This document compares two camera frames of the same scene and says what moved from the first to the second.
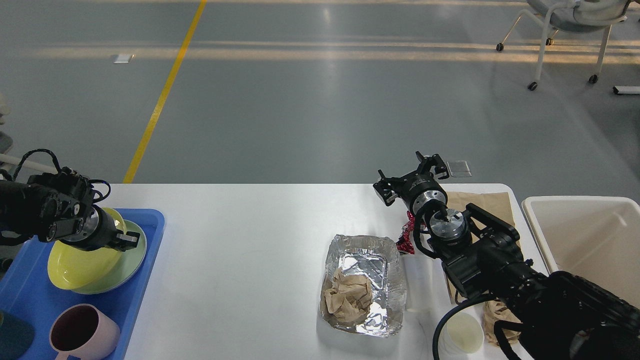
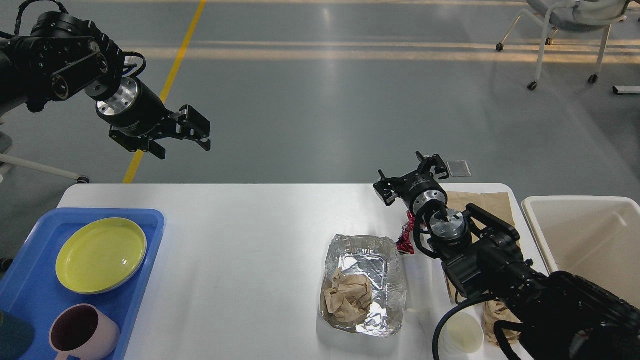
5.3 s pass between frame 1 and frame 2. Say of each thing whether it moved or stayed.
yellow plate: moved
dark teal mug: stayed
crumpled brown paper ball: stayed
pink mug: stayed
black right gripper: stayed
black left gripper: moved
